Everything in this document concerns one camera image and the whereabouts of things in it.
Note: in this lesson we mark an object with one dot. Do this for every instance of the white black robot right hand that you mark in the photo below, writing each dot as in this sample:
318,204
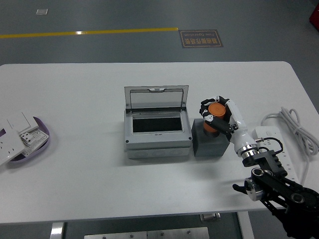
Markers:
239,124

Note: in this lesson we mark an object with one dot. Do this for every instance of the orange cylinder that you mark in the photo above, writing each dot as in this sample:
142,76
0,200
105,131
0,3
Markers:
216,109

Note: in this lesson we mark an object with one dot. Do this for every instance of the grey electrical enclosure box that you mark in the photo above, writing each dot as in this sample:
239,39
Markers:
157,145

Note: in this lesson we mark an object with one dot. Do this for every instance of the transparent hinged box lid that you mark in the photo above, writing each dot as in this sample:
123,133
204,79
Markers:
157,99

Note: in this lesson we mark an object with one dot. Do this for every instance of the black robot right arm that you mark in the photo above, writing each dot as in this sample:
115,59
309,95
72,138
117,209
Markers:
271,161

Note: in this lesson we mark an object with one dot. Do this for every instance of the grey cube with round hole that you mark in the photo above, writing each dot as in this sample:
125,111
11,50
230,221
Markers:
211,148

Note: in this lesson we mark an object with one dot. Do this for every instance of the white power strip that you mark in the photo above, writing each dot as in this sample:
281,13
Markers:
268,130

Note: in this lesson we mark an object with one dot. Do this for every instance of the brown floor sign sticker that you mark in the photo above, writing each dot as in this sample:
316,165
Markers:
200,38

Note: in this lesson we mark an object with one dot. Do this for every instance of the white table leg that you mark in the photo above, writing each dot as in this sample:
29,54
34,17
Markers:
245,225
57,231

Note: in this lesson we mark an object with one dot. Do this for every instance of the red object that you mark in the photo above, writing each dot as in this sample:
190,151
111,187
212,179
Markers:
314,18

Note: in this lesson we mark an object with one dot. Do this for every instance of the yellow floor tape line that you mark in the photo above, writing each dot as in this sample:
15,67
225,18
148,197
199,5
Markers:
99,32

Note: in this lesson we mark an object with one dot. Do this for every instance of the purple tray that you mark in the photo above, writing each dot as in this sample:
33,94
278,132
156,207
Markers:
43,147

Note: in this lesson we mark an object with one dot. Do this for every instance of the white perforated panel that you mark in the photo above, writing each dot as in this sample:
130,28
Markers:
38,137

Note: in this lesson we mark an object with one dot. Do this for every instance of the white circuit breaker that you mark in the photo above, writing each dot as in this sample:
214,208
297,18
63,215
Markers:
27,138

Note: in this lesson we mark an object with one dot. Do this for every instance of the small metal floor plate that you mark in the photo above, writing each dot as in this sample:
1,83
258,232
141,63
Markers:
42,11

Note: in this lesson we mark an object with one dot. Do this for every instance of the metal table bracket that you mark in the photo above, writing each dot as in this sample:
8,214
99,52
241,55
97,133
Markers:
210,217

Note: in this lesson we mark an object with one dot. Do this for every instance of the metal base plate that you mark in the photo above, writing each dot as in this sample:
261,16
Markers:
147,234

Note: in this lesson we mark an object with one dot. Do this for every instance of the white wall switch panel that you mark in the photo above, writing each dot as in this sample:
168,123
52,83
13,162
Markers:
20,122

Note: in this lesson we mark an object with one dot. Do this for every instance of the white wall socket panel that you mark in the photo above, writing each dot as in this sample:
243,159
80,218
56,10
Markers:
10,148

